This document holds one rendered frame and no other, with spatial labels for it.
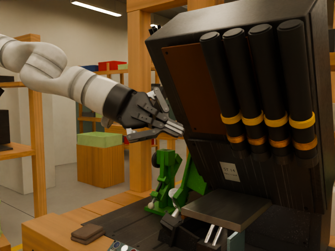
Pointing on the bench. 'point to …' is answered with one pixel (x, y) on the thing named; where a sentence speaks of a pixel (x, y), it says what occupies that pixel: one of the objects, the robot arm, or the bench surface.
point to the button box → (119, 247)
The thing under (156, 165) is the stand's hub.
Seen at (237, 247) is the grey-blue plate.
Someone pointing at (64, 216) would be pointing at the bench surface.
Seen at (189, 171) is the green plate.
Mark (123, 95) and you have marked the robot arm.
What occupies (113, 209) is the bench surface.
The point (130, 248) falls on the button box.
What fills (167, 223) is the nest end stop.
